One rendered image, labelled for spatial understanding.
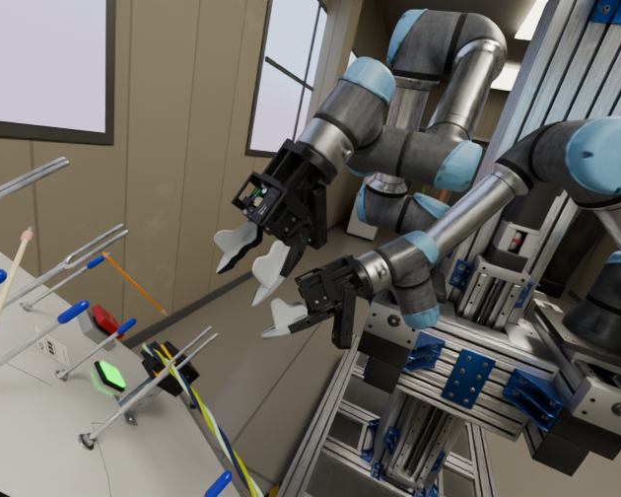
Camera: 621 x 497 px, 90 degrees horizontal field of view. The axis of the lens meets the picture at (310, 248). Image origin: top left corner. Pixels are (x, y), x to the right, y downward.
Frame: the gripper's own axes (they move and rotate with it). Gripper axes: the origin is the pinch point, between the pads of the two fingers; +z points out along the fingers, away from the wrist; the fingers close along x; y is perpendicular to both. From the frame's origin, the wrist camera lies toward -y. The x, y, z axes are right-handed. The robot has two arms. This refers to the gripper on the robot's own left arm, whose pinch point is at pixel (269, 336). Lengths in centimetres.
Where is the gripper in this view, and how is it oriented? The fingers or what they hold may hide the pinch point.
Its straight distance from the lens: 58.0
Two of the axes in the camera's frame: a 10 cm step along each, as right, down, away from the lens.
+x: 1.9, -0.1, -9.8
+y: -4.1, -9.1, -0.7
